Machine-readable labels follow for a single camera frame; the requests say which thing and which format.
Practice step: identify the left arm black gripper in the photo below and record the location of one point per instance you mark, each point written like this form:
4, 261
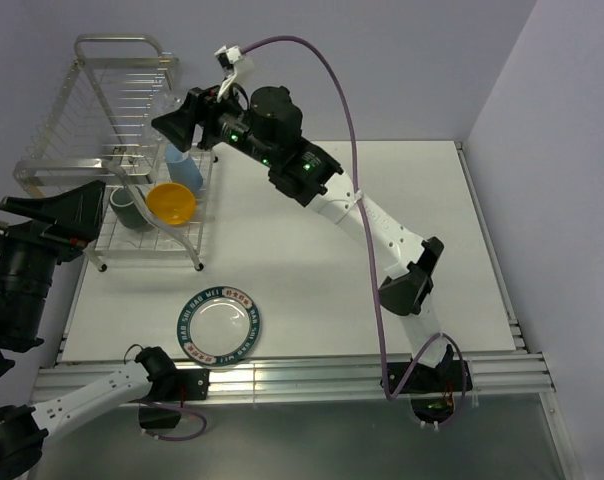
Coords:
79, 209

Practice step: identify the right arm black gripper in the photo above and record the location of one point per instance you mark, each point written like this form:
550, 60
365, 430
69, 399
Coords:
199, 105

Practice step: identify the blue plastic cup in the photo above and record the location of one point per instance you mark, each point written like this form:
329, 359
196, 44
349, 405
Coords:
182, 169

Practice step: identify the dark grey mug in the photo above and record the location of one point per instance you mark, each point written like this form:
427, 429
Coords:
126, 211

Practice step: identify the yellow plastic bowl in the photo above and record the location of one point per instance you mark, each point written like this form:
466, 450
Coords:
172, 203

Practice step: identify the clear glass cup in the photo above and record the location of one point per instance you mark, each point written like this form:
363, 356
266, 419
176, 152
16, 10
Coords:
159, 115

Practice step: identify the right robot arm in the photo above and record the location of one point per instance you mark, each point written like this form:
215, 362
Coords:
316, 181

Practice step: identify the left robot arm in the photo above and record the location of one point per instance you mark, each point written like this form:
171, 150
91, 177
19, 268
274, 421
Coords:
26, 430

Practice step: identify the metal dish rack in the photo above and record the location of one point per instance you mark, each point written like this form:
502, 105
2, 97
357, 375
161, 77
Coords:
98, 128

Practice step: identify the white plate green rim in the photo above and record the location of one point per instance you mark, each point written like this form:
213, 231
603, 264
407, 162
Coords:
219, 327

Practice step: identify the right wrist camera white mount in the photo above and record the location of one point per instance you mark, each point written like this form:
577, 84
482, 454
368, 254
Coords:
236, 67

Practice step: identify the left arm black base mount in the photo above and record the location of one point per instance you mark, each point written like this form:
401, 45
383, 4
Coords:
166, 413

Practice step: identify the aluminium table edge rail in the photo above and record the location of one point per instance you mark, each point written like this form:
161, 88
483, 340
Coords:
316, 379

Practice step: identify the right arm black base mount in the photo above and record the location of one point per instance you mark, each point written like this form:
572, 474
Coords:
437, 393

